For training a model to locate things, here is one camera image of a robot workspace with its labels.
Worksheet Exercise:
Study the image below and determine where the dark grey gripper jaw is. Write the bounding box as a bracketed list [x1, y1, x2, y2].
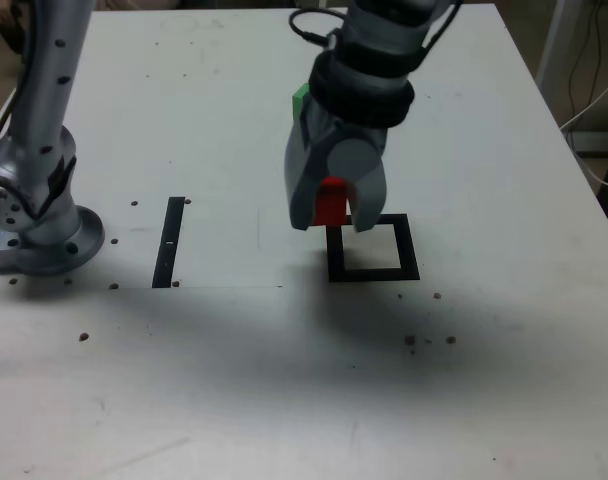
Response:
[283, 118, 351, 232]

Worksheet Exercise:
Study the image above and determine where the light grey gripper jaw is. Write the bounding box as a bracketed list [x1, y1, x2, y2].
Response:
[327, 138, 389, 233]

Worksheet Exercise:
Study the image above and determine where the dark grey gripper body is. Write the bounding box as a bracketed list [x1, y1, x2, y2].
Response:
[303, 97, 389, 154]

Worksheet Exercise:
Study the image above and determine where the red cube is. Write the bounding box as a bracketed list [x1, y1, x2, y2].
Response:
[312, 176, 349, 227]

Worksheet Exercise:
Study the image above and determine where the green cube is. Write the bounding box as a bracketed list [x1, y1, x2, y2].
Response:
[291, 83, 313, 124]

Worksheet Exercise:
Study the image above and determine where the black tape square outline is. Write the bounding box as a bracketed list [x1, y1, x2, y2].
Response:
[326, 213, 421, 283]

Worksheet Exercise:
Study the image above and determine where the black tape strip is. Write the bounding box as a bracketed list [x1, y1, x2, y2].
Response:
[151, 196, 187, 290]

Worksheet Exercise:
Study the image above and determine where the person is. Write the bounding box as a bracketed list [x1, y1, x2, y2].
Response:
[0, 0, 28, 54]

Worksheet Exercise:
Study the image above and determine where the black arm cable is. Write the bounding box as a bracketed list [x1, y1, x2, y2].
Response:
[288, 7, 350, 51]

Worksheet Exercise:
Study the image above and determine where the white metal post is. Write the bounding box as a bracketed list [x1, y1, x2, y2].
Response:
[535, 0, 578, 89]

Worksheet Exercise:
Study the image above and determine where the white cable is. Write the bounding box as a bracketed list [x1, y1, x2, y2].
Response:
[561, 69, 608, 190]

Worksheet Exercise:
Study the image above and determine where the thin black cable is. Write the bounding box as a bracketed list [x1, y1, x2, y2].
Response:
[567, 0, 608, 121]

